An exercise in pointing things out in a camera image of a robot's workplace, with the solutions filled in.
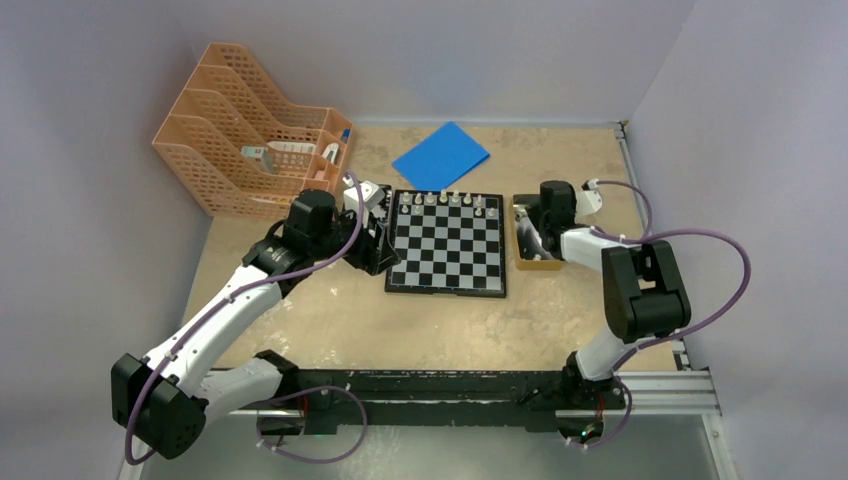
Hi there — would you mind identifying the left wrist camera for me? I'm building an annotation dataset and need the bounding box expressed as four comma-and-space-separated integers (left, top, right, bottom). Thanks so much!
343, 180, 392, 220

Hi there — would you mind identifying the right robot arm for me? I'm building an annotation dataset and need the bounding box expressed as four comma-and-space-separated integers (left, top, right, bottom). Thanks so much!
528, 180, 691, 407

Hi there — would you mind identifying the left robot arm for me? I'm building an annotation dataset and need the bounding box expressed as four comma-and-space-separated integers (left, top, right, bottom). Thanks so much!
110, 182, 397, 466

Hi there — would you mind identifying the black mounting rail base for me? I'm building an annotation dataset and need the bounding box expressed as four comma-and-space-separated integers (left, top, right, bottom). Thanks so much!
254, 368, 627, 436

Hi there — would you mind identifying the black and white chessboard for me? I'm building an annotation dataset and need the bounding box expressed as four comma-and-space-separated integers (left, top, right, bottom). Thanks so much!
384, 190, 507, 299

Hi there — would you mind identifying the orange mesh file organizer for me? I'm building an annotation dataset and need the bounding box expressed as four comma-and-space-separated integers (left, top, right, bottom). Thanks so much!
152, 42, 355, 220

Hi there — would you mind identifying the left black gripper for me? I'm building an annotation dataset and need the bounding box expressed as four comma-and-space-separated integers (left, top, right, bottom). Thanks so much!
309, 202, 399, 274

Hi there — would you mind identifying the silver tin with black pieces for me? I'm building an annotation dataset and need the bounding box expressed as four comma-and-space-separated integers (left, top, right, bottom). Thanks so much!
361, 181, 393, 220

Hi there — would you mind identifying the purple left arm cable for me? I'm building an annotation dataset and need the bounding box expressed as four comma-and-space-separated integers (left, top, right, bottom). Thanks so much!
124, 172, 370, 466

